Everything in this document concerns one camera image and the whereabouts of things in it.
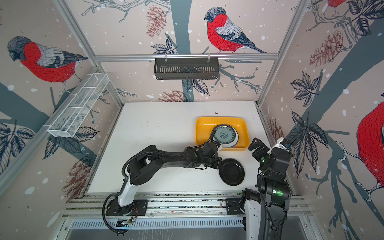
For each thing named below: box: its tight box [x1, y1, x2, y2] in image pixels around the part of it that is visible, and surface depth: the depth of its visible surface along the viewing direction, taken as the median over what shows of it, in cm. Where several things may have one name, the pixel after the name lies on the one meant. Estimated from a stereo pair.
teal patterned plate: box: [213, 124, 239, 148], surface depth 97 cm
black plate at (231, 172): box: [218, 158, 245, 187], surface depth 84 cm
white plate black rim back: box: [214, 124, 239, 148], surface depth 97 cm
